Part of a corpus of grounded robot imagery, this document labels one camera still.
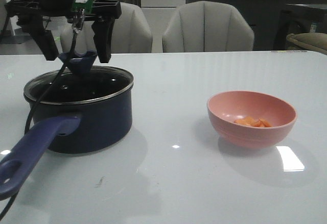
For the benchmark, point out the beige upholstered chair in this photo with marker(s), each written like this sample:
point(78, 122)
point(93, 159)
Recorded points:
point(207, 27)
point(131, 33)

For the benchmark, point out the left beige upholstered chair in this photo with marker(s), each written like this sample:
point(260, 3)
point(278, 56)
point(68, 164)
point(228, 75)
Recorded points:
point(131, 33)

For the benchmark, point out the dark blue saucepan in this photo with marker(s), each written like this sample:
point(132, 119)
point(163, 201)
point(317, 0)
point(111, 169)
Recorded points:
point(69, 129)

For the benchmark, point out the white drawer cabinet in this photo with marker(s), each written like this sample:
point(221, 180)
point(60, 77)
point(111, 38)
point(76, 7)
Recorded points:
point(158, 13)

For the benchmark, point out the dark side table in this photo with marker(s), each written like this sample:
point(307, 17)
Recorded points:
point(298, 19)

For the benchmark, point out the dark sideboard counter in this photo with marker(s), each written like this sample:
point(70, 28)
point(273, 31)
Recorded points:
point(263, 16)

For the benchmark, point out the right beige upholstered chair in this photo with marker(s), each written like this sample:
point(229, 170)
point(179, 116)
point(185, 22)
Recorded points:
point(207, 27)

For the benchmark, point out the glass lid blue knob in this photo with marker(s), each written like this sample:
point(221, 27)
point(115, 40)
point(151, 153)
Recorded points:
point(82, 82)

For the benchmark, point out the orange ham slices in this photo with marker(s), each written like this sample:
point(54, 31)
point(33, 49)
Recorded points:
point(251, 122)

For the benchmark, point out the pink bowl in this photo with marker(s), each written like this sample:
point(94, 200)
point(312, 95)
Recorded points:
point(224, 108)

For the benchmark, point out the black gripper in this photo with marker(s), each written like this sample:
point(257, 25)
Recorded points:
point(30, 19)

